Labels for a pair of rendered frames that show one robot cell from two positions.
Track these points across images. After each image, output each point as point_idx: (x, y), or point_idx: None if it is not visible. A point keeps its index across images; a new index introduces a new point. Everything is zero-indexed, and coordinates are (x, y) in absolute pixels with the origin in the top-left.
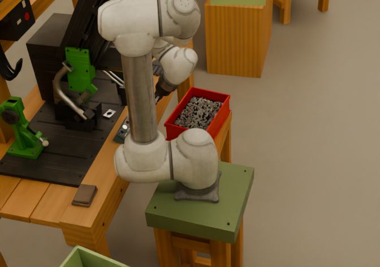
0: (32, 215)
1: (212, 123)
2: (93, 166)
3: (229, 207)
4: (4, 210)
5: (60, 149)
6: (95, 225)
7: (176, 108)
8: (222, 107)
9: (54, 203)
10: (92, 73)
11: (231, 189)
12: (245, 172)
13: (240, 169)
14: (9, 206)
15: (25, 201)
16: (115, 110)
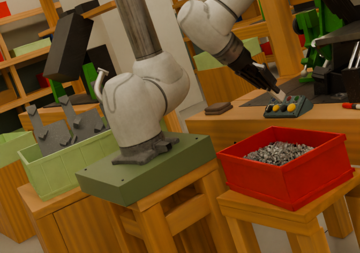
0: (233, 101)
1: (231, 158)
2: (255, 106)
3: (97, 170)
4: (254, 90)
5: (301, 88)
6: (190, 125)
7: (296, 128)
8: (255, 163)
9: (235, 105)
10: (334, 24)
11: (114, 171)
12: (120, 180)
13: (128, 177)
14: (256, 91)
15: (253, 95)
16: (346, 98)
